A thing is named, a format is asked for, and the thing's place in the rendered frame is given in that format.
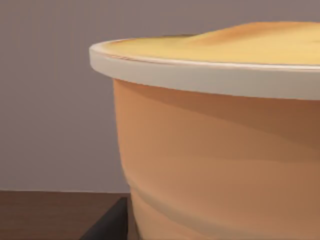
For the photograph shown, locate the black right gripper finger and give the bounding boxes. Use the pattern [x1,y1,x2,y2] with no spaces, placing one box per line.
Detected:
[79,196,130,240]

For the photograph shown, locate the tan cup with white rim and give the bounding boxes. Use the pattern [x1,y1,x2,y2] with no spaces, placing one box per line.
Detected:
[88,21,320,240]

